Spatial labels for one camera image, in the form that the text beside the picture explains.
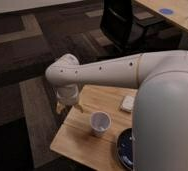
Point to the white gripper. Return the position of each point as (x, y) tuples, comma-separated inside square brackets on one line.
[(68, 95)]

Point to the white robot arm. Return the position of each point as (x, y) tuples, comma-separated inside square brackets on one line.
[(160, 111)]

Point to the dark blue ceramic bowl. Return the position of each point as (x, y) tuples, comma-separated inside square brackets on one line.
[(124, 149)]

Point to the white paper cup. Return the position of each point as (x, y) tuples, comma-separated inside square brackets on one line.
[(100, 122)]

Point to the small white rectangular block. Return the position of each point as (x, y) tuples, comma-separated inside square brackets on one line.
[(127, 103)]

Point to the black office chair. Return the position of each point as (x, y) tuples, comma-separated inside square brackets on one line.
[(130, 28)]

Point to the blue round disc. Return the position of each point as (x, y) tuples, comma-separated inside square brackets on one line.
[(166, 11)]

